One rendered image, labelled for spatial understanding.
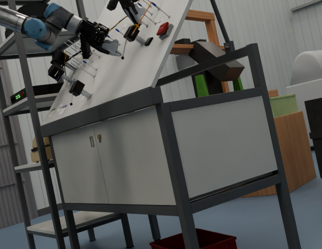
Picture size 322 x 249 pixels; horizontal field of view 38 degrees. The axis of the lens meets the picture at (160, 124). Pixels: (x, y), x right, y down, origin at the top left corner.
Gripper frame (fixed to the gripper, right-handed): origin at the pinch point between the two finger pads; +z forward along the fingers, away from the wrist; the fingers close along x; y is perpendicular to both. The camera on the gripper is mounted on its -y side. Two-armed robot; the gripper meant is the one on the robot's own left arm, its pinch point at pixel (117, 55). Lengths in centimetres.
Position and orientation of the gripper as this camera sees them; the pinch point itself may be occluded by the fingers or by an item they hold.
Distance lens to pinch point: 205.3
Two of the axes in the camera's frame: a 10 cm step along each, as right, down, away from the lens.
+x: 2.1, -5.3, 8.2
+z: 8.6, 5.0, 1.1
